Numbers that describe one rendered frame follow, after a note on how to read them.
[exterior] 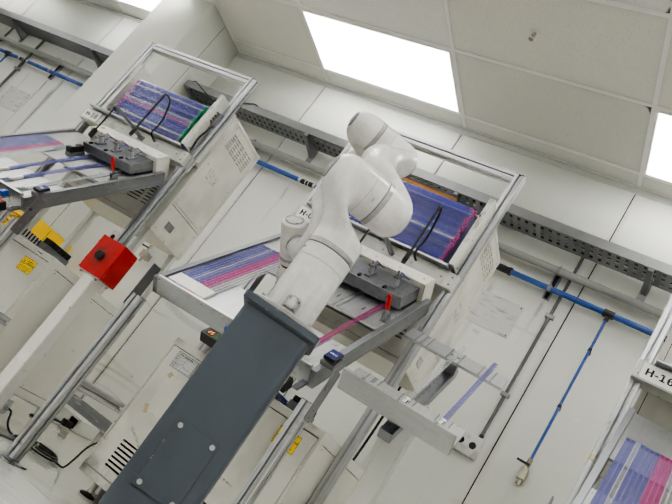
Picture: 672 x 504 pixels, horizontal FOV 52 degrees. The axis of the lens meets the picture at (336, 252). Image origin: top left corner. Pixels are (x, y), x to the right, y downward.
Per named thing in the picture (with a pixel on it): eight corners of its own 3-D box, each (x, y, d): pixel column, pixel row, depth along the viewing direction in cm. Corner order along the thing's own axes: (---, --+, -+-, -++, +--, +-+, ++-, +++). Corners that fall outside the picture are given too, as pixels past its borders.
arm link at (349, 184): (357, 269, 154) (412, 189, 162) (293, 217, 151) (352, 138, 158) (339, 274, 166) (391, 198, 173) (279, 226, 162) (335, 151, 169)
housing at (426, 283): (416, 318, 256) (426, 284, 250) (313, 266, 279) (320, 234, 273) (427, 311, 262) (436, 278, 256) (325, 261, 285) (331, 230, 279)
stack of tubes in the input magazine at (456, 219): (442, 261, 259) (477, 206, 267) (334, 212, 283) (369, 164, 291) (446, 276, 269) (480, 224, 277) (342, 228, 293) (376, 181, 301)
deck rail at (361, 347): (312, 389, 202) (316, 371, 199) (306, 386, 203) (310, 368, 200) (427, 314, 258) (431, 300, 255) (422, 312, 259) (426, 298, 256)
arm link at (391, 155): (334, 211, 161) (386, 254, 164) (367, 175, 155) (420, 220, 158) (359, 142, 204) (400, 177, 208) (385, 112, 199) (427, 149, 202)
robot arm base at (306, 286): (321, 338, 144) (368, 268, 149) (246, 287, 145) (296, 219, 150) (313, 351, 162) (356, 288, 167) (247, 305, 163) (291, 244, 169)
